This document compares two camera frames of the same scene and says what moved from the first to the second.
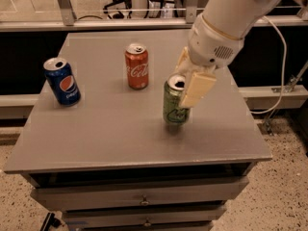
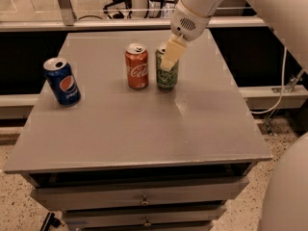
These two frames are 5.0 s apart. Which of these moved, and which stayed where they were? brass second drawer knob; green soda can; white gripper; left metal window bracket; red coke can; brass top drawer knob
Moved: white gripper; green soda can
Stayed: left metal window bracket; red coke can; brass second drawer knob; brass top drawer knob
